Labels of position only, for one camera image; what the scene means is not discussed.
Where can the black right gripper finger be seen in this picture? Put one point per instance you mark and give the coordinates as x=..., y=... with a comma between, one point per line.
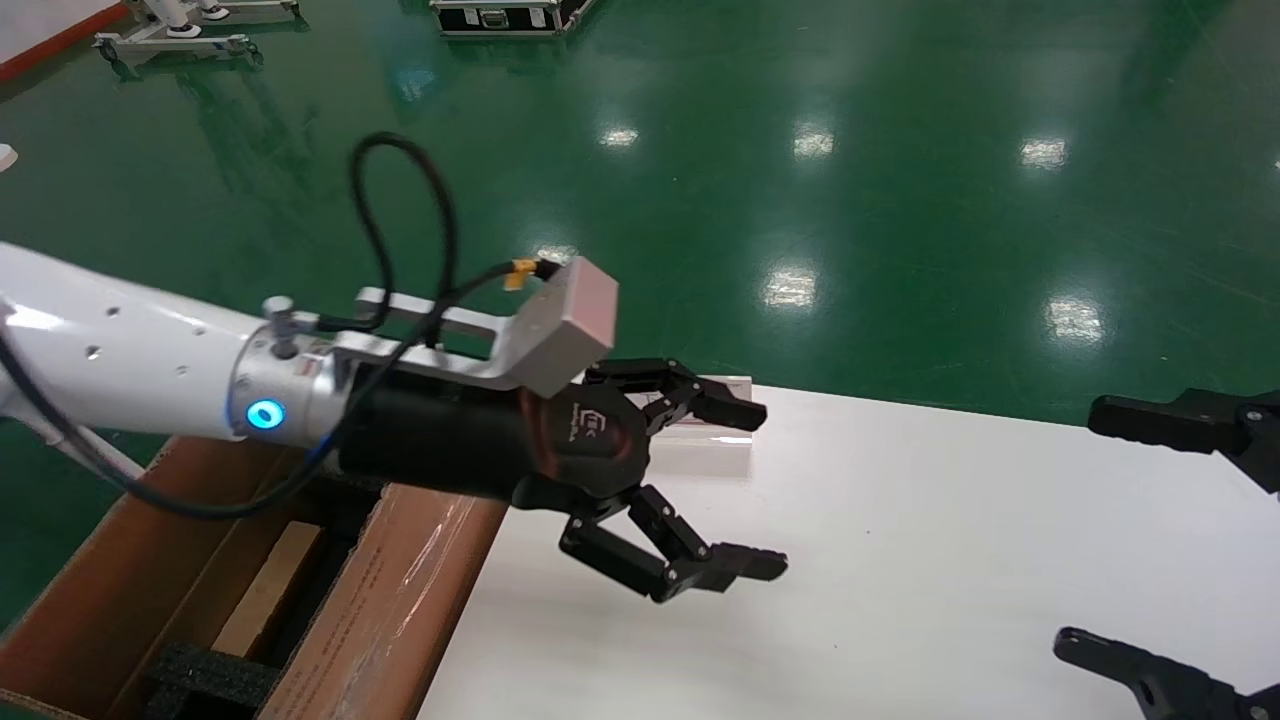
x=1150, y=420
x=1160, y=690

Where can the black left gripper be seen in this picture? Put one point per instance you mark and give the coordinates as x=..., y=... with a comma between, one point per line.
x=450, y=440

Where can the small cardboard box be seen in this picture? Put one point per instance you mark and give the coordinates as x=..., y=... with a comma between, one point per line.
x=265, y=590

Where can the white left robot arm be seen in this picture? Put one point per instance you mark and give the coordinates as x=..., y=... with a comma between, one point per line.
x=120, y=350

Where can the large open cardboard box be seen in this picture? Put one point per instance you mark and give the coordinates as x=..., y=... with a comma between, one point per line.
x=400, y=600

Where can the acrylic sign with red stripe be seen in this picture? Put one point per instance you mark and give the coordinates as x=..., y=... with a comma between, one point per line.
x=700, y=441

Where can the black aluminium flight case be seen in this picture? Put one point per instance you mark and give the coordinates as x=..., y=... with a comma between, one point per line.
x=500, y=17

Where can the white metal pipe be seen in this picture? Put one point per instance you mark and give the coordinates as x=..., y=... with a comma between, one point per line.
x=100, y=458

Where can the white wheeled stand base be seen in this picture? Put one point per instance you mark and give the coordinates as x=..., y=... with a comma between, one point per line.
x=180, y=45
x=250, y=10

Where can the small white object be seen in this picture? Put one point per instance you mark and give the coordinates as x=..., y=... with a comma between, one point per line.
x=6, y=157

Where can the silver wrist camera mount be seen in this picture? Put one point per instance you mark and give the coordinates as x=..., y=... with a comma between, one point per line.
x=560, y=330

